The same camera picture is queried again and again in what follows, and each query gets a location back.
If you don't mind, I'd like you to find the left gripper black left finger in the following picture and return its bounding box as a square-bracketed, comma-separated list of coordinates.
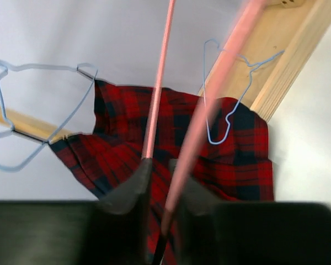
[0, 158, 152, 265]

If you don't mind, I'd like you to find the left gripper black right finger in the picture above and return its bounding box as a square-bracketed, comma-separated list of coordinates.
[168, 158, 331, 265]

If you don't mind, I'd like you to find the red plaid skirt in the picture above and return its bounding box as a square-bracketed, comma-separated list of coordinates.
[49, 79, 274, 265]

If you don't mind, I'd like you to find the blue wire hanger with plaid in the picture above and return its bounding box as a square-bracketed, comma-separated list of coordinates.
[0, 59, 99, 172]

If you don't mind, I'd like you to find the pink wire hanger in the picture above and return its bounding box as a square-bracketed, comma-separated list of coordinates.
[141, 0, 268, 241]

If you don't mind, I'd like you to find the wooden clothes rack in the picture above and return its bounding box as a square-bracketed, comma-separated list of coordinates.
[0, 0, 331, 144]

